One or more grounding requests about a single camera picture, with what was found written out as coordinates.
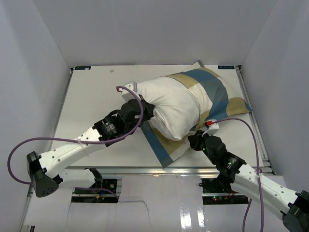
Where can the blue label left corner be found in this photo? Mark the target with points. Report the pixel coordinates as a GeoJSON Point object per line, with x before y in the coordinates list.
{"type": "Point", "coordinates": [82, 67]}

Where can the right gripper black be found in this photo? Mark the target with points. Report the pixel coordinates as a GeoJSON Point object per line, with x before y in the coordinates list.
{"type": "Point", "coordinates": [196, 139]}

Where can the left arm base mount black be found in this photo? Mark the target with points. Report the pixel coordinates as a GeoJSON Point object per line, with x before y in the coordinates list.
{"type": "Point", "coordinates": [102, 191]}

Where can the white pillow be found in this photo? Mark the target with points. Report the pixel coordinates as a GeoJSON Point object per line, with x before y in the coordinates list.
{"type": "Point", "coordinates": [178, 104]}

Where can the blue label right corner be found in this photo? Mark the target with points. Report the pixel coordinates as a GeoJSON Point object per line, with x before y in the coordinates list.
{"type": "Point", "coordinates": [226, 67]}

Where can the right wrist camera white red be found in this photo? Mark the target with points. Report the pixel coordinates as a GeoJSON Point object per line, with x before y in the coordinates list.
{"type": "Point", "coordinates": [210, 127]}

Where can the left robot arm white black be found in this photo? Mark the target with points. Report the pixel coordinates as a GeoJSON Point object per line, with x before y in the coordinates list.
{"type": "Point", "coordinates": [49, 171]}

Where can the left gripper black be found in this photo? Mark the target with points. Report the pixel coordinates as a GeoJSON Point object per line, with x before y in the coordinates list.
{"type": "Point", "coordinates": [148, 109]}

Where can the blue label corner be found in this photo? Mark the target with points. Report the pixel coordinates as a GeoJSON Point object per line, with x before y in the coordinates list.
{"type": "Point", "coordinates": [82, 67]}
{"type": "Point", "coordinates": [226, 67]}

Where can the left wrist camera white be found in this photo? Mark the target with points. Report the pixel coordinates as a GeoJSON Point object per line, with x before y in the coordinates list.
{"type": "Point", "coordinates": [130, 91]}

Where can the blue beige white checked pillowcase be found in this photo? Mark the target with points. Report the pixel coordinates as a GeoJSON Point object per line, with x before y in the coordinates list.
{"type": "Point", "coordinates": [226, 102]}

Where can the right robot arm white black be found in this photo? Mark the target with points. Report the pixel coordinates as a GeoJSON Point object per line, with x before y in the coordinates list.
{"type": "Point", "coordinates": [235, 174]}

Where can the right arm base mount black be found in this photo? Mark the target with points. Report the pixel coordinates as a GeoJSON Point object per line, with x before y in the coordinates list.
{"type": "Point", "coordinates": [215, 194]}

